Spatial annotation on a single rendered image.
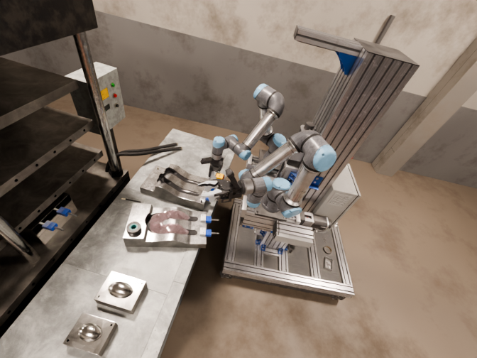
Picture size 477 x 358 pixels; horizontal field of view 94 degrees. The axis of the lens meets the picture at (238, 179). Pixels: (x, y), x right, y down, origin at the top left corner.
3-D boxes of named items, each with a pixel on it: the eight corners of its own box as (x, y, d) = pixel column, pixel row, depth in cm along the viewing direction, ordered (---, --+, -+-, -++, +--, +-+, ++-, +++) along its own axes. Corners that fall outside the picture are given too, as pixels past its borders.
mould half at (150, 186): (212, 187, 189) (214, 176, 180) (202, 211, 171) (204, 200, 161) (156, 170, 190) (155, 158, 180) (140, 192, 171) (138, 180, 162)
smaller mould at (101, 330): (118, 324, 113) (116, 322, 109) (101, 356, 104) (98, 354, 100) (86, 315, 114) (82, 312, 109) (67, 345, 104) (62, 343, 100)
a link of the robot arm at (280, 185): (279, 187, 157) (286, 173, 147) (288, 202, 149) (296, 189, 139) (264, 189, 152) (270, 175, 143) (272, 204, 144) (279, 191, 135)
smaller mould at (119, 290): (147, 285, 128) (145, 281, 123) (133, 314, 118) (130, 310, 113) (113, 275, 129) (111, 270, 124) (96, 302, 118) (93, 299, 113)
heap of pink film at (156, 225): (190, 214, 160) (190, 207, 154) (188, 236, 148) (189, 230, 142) (152, 212, 155) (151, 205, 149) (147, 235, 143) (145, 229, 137)
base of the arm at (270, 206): (281, 198, 164) (285, 189, 157) (282, 214, 153) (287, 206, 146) (261, 193, 163) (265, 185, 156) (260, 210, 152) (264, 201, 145)
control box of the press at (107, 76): (142, 197, 263) (121, 69, 160) (128, 217, 242) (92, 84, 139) (124, 192, 263) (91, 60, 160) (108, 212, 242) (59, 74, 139)
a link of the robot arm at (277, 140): (276, 157, 180) (282, 143, 171) (264, 148, 186) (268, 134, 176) (284, 152, 187) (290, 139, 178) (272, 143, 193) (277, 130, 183)
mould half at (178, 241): (206, 215, 169) (207, 207, 161) (205, 248, 151) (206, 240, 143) (135, 212, 159) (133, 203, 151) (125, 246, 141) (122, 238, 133)
